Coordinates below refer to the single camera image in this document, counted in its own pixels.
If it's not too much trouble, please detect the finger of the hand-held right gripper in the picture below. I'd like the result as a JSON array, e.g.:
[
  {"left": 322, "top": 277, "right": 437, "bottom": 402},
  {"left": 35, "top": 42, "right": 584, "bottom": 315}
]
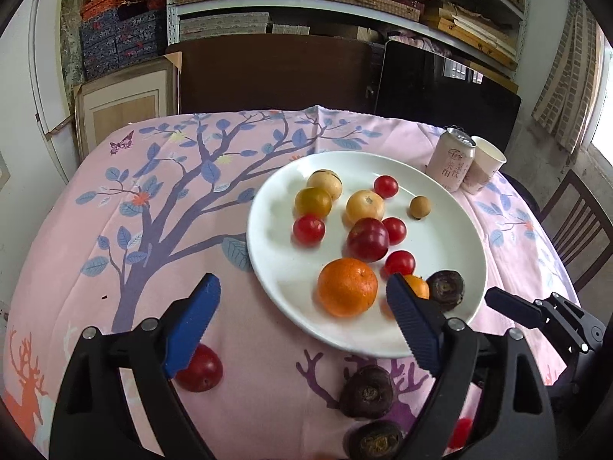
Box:
[
  {"left": 485, "top": 287, "right": 570, "bottom": 346},
  {"left": 546, "top": 292, "right": 606, "bottom": 353}
]

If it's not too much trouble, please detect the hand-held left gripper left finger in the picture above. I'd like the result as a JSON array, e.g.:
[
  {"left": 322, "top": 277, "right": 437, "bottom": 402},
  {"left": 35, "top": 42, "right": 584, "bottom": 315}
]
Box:
[{"left": 48, "top": 273, "right": 221, "bottom": 460}]

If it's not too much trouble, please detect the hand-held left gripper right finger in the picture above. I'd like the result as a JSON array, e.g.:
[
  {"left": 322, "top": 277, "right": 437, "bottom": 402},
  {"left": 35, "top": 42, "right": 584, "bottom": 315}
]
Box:
[{"left": 385, "top": 272, "right": 559, "bottom": 460}]

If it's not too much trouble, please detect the small orange kumquat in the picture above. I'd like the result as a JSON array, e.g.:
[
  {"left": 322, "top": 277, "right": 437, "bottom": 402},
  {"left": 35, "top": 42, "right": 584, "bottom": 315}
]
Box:
[{"left": 403, "top": 274, "right": 430, "bottom": 300}]

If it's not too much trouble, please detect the dark brown water chestnut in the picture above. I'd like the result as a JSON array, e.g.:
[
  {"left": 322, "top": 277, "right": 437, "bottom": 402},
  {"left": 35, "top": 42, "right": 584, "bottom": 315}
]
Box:
[
  {"left": 339, "top": 365, "right": 395, "bottom": 419},
  {"left": 426, "top": 270, "right": 465, "bottom": 306},
  {"left": 347, "top": 421, "right": 404, "bottom": 460}
]

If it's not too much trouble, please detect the red cherry tomato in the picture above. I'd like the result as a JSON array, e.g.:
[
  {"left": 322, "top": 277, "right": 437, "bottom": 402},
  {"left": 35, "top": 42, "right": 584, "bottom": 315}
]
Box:
[
  {"left": 384, "top": 250, "right": 416, "bottom": 279},
  {"left": 382, "top": 217, "right": 408, "bottom": 246},
  {"left": 292, "top": 215, "right": 326, "bottom": 246},
  {"left": 447, "top": 417, "right": 475, "bottom": 449},
  {"left": 373, "top": 175, "right": 399, "bottom": 199}
]

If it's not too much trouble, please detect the large orange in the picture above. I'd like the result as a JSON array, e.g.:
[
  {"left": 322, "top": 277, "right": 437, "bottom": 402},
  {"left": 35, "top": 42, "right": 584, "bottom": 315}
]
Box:
[{"left": 317, "top": 258, "right": 379, "bottom": 318}]

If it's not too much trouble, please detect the large dark red plum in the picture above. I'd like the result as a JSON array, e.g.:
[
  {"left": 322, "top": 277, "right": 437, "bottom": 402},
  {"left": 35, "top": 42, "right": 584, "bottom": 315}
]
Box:
[{"left": 347, "top": 217, "right": 390, "bottom": 263}]

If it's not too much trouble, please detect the white round plate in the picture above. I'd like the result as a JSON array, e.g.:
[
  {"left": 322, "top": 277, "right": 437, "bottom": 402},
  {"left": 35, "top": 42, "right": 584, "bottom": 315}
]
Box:
[{"left": 246, "top": 151, "right": 488, "bottom": 358}]

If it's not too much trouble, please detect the small brown longan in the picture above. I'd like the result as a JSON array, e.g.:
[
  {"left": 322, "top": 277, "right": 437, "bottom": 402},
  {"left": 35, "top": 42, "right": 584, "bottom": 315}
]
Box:
[{"left": 409, "top": 195, "right": 432, "bottom": 221}]

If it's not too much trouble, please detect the large pale yellow fruit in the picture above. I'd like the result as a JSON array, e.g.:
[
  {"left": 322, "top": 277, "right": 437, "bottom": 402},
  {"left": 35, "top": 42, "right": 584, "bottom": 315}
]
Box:
[{"left": 346, "top": 190, "right": 386, "bottom": 223}]

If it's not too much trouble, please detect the yellow-orange round fruit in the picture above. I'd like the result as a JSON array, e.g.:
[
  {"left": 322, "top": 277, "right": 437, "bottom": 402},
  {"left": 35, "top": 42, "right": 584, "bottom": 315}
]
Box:
[{"left": 294, "top": 187, "right": 333, "bottom": 219}]

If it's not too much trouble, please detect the small pale yellow fruit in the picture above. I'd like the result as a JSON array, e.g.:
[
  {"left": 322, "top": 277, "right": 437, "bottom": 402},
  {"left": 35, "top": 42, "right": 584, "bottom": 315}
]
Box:
[{"left": 306, "top": 169, "right": 344, "bottom": 200}]

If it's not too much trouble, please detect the small dark red plum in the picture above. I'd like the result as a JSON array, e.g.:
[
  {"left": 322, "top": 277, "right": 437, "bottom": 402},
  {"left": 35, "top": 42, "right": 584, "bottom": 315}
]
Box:
[{"left": 175, "top": 343, "right": 224, "bottom": 393}]

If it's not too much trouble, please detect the pink deer-print tablecloth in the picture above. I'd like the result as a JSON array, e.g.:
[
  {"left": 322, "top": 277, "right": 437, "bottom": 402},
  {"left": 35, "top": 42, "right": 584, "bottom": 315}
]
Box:
[{"left": 0, "top": 105, "right": 582, "bottom": 460}]

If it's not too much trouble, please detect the dark wooden chair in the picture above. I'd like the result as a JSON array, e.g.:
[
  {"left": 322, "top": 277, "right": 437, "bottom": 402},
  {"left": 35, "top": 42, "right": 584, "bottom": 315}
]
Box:
[{"left": 539, "top": 169, "right": 613, "bottom": 293}]

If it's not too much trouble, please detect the white paper cup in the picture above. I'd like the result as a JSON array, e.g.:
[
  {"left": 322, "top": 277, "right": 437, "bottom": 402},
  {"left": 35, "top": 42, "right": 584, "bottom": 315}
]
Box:
[{"left": 462, "top": 136, "right": 507, "bottom": 196}]

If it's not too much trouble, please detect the pale pink drink can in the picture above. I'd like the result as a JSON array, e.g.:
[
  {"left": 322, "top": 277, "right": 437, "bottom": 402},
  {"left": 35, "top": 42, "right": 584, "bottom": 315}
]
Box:
[{"left": 425, "top": 127, "right": 477, "bottom": 193}]

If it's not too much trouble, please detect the black glossy panel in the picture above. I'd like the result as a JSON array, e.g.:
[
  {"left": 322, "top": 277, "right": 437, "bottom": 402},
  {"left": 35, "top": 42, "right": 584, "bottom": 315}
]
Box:
[{"left": 372, "top": 39, "right": 523, "bottom": 155}]

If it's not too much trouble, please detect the bright window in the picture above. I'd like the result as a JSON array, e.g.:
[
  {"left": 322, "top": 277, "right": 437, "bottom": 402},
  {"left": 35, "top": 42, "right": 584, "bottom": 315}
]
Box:
[{"left": 590, "top": 33, "right": 613, "bottom": 156}]

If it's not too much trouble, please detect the checkered curtain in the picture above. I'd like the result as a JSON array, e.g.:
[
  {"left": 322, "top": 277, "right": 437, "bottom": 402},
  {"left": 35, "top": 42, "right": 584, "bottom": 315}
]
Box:
[{"left": 531, "top": 0, "right": 603, "bottom": 155}]

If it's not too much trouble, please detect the dark brown wooden board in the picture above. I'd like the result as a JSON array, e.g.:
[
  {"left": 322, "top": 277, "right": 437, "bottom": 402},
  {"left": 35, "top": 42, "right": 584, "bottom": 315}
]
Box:
[{"left": 166, "top": 33, "right": 386, "bottom": 117}]

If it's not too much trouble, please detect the white narrow panel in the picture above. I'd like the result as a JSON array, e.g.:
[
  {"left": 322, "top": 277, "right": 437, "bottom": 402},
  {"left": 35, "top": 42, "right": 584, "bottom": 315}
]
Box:
[{"left": 28, "top": 0, "right": 81, "bottom": 185}]

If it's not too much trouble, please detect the stack of flat wooden boxes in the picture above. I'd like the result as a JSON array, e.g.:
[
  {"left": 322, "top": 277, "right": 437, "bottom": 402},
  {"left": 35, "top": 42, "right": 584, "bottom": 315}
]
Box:
[{"left": 424, "top": 0, "right": 520, "bottom": 75}]

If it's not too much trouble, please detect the stack of blue patterned boxes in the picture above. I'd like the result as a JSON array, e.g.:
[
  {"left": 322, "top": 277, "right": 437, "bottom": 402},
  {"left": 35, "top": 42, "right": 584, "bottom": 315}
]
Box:
[{"left": 79, "top": 10, "right": 167, "bottom": 81}]

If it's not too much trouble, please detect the green marbled board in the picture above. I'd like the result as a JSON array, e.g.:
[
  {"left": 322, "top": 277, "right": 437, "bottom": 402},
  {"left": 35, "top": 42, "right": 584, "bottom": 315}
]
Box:
[{"left": 58, "top": 0, "right": 88, "bottom": 83}]

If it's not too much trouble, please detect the white metal shelf unit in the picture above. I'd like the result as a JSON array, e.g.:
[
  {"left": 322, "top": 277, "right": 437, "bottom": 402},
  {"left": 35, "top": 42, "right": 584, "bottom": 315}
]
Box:
[{"left": 166, "top": 0, "right": 531, "bottom": 82}]

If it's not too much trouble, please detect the beige picture frame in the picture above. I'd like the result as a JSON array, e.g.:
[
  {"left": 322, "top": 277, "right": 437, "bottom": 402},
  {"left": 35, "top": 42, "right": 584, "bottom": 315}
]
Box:
[{"left": 73, "top": 53, "right": 182, "bottom": 160}]

